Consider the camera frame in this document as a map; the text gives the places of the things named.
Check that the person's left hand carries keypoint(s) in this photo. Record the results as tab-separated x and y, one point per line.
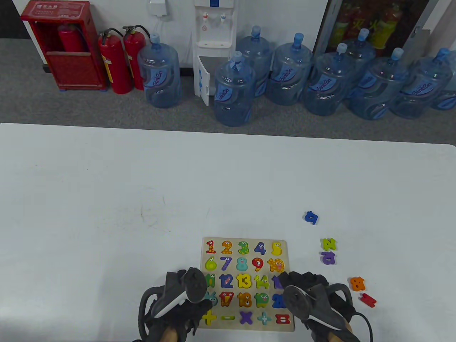
192	317

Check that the person's right hand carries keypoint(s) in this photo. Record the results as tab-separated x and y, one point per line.
302	278

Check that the yellow cross math block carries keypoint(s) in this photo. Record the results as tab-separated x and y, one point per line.
209	317

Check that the purple math block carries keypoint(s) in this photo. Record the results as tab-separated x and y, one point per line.
328	258

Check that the green math block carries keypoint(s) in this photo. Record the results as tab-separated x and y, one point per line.
328	244

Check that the orange math block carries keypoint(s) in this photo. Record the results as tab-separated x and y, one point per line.
357	284

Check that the yellow number math block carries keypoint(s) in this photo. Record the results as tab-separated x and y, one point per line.
247	285

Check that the small blue math block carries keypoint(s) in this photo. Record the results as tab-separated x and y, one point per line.
311	217

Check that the wooden math block puzzle board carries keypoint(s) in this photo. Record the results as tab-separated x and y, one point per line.
217	254

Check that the red math block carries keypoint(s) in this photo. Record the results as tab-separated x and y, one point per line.
368	299

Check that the person's right forearm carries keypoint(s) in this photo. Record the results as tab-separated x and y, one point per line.
336	336

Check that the person's left forearm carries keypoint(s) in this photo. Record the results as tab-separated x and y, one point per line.
170	335

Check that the grey hand controller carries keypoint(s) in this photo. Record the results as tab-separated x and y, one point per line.
295	302
195	285

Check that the row of blue water jugs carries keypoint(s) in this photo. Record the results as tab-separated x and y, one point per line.
290	74

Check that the red fire extinguisher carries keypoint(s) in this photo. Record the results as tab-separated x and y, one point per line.
115	67
132	53
71	39

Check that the white water dispenser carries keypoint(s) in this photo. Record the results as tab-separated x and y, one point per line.
213	21

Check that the red fire extinguisher cabinet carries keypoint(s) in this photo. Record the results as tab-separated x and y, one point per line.
71	67

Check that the white wall box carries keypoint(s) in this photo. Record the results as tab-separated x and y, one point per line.
157	7

